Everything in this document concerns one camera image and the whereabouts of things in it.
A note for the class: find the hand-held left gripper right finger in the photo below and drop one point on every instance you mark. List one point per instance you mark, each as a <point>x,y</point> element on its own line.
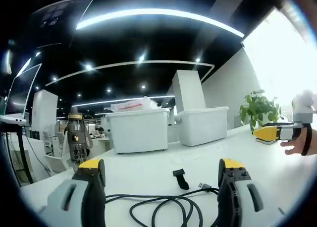
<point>235,194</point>

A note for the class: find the green potted plant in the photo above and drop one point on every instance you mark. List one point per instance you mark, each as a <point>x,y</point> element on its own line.
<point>260,108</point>

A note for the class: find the hanging dark ceiling display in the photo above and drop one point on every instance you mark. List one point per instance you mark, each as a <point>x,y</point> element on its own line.
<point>57,14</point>

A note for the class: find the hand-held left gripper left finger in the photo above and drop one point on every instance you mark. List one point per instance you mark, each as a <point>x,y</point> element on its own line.
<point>74,199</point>

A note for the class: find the black standing laptop table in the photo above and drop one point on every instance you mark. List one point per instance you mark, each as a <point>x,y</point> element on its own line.
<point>23,152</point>

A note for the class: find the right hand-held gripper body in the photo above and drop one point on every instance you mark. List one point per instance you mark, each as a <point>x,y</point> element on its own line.
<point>301,116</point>

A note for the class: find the white desktop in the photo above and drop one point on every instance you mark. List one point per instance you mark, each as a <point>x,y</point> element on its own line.
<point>148,167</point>

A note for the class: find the open white laptop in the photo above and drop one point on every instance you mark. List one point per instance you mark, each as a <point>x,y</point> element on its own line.
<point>22,93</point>

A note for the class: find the pile of papers and bags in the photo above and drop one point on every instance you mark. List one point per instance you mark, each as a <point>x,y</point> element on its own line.
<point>131,105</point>

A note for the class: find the white storage bin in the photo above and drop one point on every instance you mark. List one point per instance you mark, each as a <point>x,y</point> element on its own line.
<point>138,132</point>
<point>203,128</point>

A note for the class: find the person's right hand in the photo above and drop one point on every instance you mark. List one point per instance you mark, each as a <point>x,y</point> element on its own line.
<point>294,146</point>

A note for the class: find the long ceiling light strip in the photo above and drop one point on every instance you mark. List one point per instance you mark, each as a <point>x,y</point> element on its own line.
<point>161,12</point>

